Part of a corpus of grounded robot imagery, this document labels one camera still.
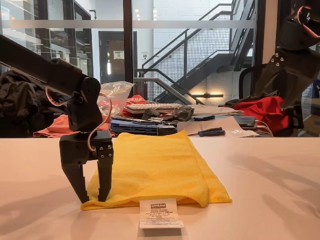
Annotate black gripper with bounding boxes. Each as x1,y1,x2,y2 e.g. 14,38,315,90
59,131,114,204
251,46,320,111

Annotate yellow microfiber towel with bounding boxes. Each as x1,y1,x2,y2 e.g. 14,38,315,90
80,129,233,230

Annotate red bag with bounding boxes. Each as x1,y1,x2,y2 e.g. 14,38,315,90
224,96,291,134

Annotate black mesh office chair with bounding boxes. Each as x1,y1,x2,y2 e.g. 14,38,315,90
238,63,305,137

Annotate orange shirt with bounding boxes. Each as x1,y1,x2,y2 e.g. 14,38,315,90
32,114,118,138

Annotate beige folded cloth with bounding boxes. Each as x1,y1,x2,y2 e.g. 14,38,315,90
192,103,245,117

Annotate blue folder stack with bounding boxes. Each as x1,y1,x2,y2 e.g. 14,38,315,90
109,118,177,137

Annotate black metal staircase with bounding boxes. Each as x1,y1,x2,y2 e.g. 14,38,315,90
133,0,258,106

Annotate black phone pouch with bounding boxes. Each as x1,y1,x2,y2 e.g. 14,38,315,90
193,114,216,122

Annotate grey plastic packet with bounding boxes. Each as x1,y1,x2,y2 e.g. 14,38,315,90
172,105,195,123
141,107,161,121

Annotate clear plastic zip bag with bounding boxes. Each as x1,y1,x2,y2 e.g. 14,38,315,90
96,81,136,118

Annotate red cloth with white letters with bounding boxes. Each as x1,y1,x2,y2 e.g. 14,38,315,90
122,94,147,118

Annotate white keyboard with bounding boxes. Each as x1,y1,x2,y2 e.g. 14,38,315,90
124,102,182,115

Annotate black jacket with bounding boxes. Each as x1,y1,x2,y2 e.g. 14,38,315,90
0,69,70,138

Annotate dark glass door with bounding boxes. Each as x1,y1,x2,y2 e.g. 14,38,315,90
98,30,138,85

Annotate white charging cable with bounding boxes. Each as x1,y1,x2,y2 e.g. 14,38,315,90
256,124,272,136
254,119,273,134

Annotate gripper servo cable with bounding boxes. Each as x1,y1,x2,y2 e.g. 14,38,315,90
88,94,113,154

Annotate blue handled screwdriver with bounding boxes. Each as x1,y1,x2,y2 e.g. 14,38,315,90
197,129,226,137

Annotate black handled screwdriver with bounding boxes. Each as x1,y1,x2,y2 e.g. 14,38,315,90
187,126,223,136

